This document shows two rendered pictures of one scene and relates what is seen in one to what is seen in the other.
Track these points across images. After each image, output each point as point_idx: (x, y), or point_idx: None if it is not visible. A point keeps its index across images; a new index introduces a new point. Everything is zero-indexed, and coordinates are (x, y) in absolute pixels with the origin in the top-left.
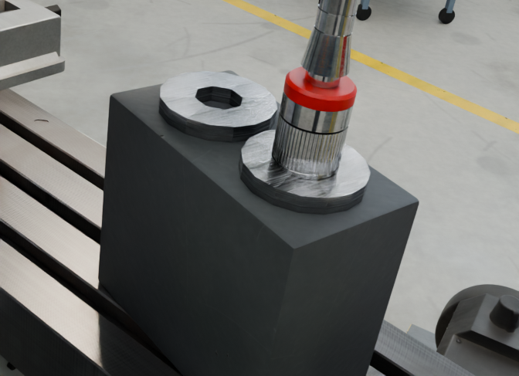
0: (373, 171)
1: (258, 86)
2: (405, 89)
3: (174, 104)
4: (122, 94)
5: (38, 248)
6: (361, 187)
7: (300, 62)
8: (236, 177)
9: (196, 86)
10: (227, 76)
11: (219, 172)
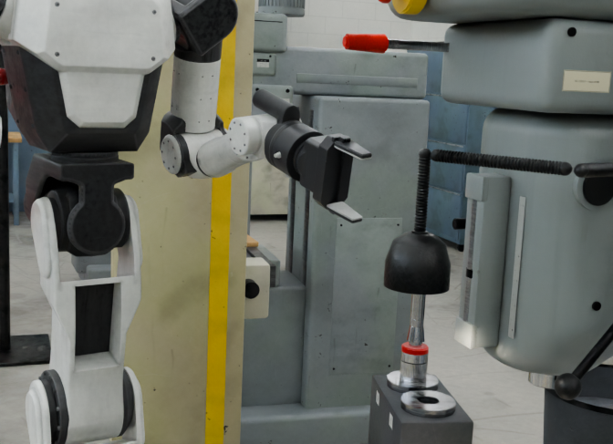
0: (379, 382)
1: (404, 400)
2: None
3: (451, 400)
4: (468, 419)
5: None
6: (400, 370)
7: (423, 341)
8: (439, 389)
9: (434, 405)
10: (415, 406)
11: (444, 391)
